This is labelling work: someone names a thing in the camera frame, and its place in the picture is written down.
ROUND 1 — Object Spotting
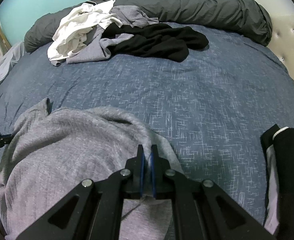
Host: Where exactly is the wooden frame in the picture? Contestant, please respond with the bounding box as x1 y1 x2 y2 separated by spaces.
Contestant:
0 14 12 50

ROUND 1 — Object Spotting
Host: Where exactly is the bed with blue sheet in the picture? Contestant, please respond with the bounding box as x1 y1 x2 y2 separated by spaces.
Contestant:
0 21 294 240

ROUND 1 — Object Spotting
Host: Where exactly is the black garment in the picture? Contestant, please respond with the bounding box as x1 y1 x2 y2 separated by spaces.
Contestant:
103 23 209 63
260 124 294 240

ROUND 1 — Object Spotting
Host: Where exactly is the cream tufted headboard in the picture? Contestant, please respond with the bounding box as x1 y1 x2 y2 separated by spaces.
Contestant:
247 0 294 100

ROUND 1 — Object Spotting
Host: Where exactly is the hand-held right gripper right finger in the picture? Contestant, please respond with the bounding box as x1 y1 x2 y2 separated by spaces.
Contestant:
150 144 277 240

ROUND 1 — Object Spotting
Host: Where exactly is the white garment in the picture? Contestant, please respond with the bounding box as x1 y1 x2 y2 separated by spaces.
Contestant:
47 0 124 67

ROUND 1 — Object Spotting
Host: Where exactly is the grey sweater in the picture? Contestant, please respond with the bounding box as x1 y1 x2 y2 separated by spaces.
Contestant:
0 97 185 240

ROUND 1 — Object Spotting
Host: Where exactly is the light grey blanket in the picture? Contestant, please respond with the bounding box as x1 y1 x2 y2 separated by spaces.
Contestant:
0 41 26 93

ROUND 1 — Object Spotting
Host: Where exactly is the dark grey rolled duvet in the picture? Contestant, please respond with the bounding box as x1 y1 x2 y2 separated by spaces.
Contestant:
24 0 273 53

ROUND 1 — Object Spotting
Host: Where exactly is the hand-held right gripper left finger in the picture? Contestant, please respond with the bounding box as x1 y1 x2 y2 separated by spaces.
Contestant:
16 144 145 240

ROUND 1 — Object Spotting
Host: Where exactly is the folded light grey garment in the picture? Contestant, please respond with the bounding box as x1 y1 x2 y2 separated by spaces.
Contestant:
264 145 280 235

